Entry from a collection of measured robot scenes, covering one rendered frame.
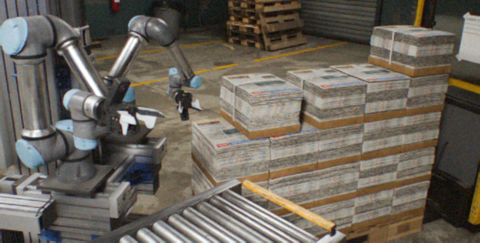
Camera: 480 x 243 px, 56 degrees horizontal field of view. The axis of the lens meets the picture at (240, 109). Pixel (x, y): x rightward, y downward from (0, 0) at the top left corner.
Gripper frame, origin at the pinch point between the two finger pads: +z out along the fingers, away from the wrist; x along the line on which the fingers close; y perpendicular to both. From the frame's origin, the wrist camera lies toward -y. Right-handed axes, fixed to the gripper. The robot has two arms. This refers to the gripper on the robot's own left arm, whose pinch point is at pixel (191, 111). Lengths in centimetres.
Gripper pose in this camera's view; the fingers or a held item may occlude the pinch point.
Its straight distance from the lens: 248.4
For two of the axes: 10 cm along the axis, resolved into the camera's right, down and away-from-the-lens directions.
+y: 0.3, -9.5, -3.2
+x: 9.1, -1.1, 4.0
